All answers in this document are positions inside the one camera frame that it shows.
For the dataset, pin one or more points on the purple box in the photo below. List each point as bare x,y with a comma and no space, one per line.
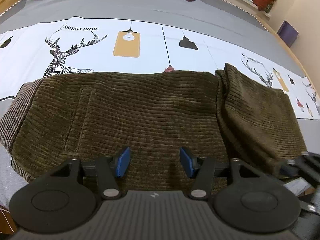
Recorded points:
287,33

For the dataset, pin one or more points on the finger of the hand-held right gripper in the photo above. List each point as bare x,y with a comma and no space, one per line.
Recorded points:
285,170

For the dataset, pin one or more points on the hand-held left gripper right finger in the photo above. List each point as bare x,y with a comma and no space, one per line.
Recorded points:
186,161

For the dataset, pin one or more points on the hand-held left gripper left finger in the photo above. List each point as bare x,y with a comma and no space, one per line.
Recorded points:
123,161

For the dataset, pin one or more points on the grey printed bed sheet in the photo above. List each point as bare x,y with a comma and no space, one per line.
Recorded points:
150,10

